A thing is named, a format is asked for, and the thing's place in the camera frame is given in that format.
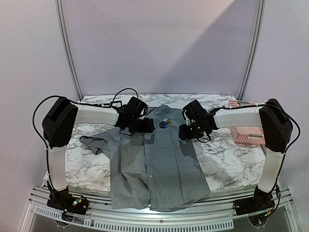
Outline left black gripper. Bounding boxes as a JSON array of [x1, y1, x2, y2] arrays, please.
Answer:
[[129, 116, 155, 134]]

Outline grey button shirt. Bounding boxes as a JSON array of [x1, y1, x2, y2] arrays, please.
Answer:
[[80, 105, 211, 212]]

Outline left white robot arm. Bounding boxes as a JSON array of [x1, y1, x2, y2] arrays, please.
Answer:
[[42, 96, 155, 210]]

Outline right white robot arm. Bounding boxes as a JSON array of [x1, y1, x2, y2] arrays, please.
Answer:
[[179, 99, 294, 193]]

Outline landscape round brooch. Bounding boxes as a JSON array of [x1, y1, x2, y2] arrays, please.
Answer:
[[163, 118, 171, 124]]

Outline pink plastic basket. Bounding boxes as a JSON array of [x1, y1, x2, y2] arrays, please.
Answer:
[[228, 100, 267, 145]]

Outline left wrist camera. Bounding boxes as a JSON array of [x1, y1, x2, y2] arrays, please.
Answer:
[[136, 105, 148, 119]]

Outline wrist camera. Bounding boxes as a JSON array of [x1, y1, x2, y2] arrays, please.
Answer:
[[182, 110, 191, 126], [136, 105, 148, 119]]

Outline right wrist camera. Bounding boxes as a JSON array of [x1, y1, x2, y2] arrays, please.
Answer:
[[182, 110, 191, 126]]

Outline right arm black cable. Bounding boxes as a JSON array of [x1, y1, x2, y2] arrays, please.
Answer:
[[241, 101, 302, 155]]

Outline aluminium front rail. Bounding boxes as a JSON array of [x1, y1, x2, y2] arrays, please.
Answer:
[[19, 187, 302, 232]]

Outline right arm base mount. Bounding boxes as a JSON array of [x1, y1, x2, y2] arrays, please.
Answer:
[[233, 196, 275, 216]]

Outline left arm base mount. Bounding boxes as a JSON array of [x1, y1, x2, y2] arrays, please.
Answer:
[[47, 189, 89, 215]]

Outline right wall aluminium post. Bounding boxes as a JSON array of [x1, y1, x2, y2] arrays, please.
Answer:
[[237, 0, 266, 100]]

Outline wall aluminium post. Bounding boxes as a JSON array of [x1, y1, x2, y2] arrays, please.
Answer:
[[237, 0, 266, 100], [55, 0, 84, 101]]

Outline left wall aluminium post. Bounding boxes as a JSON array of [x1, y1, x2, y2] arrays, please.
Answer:
[[55, 0, 84, 101]]

